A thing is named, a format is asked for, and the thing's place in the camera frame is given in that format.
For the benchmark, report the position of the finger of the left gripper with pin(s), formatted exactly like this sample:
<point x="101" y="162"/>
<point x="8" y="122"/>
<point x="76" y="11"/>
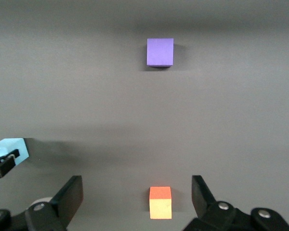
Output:
<point x="2" y="167"/>

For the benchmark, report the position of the orange foam block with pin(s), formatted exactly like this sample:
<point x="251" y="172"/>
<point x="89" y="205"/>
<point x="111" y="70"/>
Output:
<point x="160" y="204"/>

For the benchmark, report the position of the purple foam block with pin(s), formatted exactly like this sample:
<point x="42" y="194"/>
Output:
<point x="160" y="51"/>

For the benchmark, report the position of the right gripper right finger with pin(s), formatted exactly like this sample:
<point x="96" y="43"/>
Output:
<point x="207" y="214"/>

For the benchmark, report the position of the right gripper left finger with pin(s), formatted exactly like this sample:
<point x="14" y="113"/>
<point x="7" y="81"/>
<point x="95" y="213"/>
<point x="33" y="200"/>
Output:
<point x="62" y="204"/>

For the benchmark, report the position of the light blue foam block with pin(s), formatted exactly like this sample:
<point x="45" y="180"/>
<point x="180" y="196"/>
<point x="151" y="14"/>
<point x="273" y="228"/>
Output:
<point x="18" y="145"/>

